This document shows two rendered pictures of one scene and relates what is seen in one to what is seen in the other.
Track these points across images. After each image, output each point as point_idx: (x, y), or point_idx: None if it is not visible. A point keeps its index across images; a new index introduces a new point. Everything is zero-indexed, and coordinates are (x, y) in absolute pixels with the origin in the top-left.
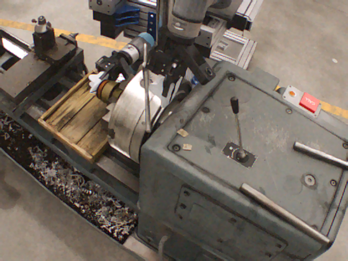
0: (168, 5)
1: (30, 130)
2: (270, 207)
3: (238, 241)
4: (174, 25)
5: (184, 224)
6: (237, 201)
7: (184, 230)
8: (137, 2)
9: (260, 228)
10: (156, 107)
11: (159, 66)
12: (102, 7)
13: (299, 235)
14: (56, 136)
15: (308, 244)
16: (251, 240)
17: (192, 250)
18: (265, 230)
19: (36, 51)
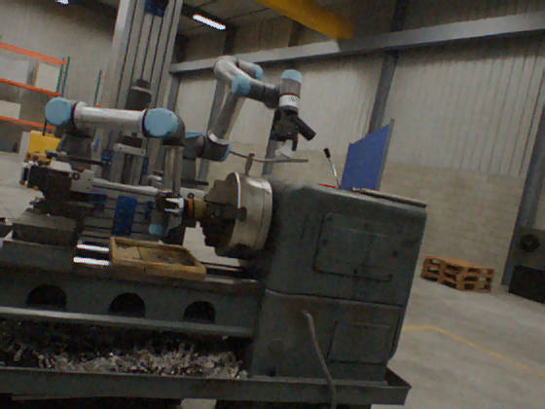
0: (180, 158)
1: (54, 315)
2: (384, 194)
3: (372, 253)
4: (290, 100)
5: (320, 280)
6: (367, 197)
7: (319, 294)
8: (104, 185)
9: (383, 222)
10: (268, 183)
11: (286, 130)
12: (80, 183)
13: (410, 205)
14: (146, 269)
15: (418, 209)
16: (381, 241)
17: (326, 329)
18: (386, 222)
19: (48, 204)
